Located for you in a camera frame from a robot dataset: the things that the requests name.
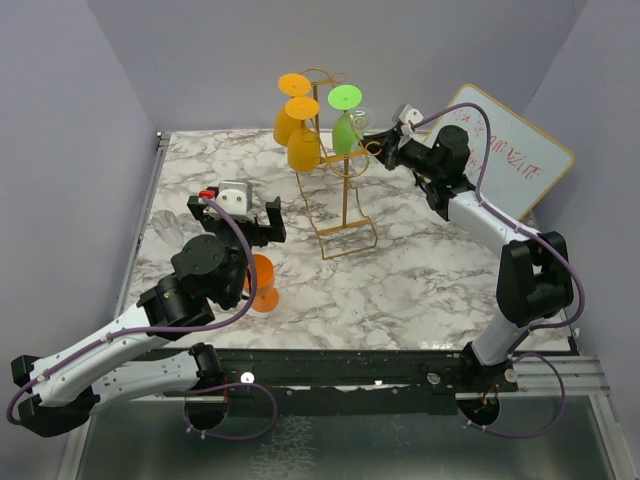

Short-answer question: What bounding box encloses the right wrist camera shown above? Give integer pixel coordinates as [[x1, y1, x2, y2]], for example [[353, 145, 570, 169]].
[[392, 103, 424, 136]]

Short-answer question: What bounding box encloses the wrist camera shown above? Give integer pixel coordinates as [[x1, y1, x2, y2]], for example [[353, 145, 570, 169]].
[[392, 103, 424, 136], [198, 180, 253, 217]]

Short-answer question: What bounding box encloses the green plastic wine glass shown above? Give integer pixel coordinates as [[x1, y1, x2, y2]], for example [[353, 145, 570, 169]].
[[327, 84, 363, 155]]

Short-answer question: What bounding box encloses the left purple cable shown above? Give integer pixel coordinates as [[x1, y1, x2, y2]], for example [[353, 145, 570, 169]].
[[5, 199, 259, 426]]

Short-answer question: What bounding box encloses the aluminium extrusion rail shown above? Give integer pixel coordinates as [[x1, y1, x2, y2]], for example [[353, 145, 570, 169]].
[[500, 355, 611, 397]]

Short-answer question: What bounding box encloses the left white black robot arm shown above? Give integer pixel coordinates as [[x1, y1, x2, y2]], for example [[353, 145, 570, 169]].
[[6, 189, 286, 438]]

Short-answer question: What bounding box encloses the purple cable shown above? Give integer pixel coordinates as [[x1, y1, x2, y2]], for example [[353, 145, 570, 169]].
[[412, 102, 587, 439], [5, 199, 259, 426]]

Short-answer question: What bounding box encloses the gold wire glass rack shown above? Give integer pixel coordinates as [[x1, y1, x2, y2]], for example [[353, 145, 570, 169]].
[[283, 67, 379, 260]]

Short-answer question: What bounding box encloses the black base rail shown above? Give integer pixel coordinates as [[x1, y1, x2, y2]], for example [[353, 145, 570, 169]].
[[185, 347, 511, 417]]

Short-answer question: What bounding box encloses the clear wine glass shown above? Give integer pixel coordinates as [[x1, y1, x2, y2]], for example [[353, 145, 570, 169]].
[[150, 210, 184, 249], [347, 106, 375, 152]]

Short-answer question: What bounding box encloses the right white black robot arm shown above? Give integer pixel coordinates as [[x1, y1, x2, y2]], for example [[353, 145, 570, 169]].
[[362, 123, 574, 392]]

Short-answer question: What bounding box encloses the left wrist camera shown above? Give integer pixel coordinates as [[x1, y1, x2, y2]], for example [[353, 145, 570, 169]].
[[198, 180, 253, 217]]

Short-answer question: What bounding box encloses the small whiteboard yellow frame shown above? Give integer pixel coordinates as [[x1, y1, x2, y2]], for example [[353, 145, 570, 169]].
[[424, 84, 575, 220]]

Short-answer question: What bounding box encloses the clear fallen wine glass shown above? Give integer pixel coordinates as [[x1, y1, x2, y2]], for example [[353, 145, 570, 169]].
[[150, 210, 184, 249]]

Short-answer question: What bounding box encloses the orange plastic wine glass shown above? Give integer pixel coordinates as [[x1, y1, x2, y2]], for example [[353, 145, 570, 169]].
[[252, 254, 280, 313]]

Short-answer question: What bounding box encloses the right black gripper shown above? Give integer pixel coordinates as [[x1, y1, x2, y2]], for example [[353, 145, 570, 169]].
[[360, 127, 442, 181]]

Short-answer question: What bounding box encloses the yellow plastic wine glass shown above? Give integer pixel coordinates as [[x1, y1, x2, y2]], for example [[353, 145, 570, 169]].
[[273, 73, 312, 145]]

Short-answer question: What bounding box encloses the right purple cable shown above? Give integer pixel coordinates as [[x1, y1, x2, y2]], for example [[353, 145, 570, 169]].
[[412, 102, 587, 439]]

